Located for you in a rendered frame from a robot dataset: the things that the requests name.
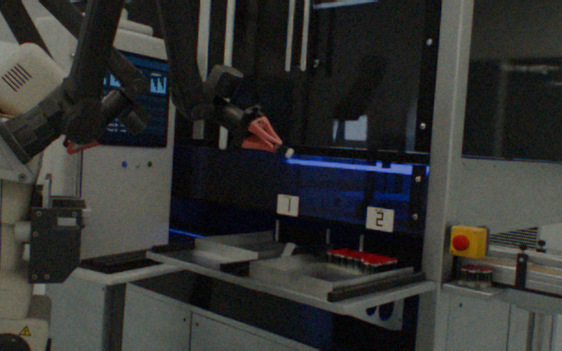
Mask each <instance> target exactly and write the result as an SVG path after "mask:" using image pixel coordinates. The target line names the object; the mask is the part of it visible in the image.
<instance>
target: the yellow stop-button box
mask: <svg viewBox="0 0 562 351"><path fill-rule="evenodd" d="M457 235H465V236H466V237H467V238H468V240H469V241H470V245H468V248H467V249H466V250H465V251H461V252H459V251H456V250H455V249H454V248H452V245H451V243H450V254H455V255H460V256H465V257H471V258H479V257H483V256H488V253H489V241H490V228H489V227H476V226H468V225H460V226H452V227H451V240H452V238H454V237H455V236H457Z"/></svg>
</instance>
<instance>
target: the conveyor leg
mask: <svg viewBox="0 0 562 351"><path fill-rule="evenodd" d="M516 308H522V309H526V311H529V319H528V330H527V342H526V351H546V348H547V337H548V326H549V316H553V315H555V313H551V312H545V311H542V310H541V309H537V308H532V307H527V306H523V305H516Z"/></svg>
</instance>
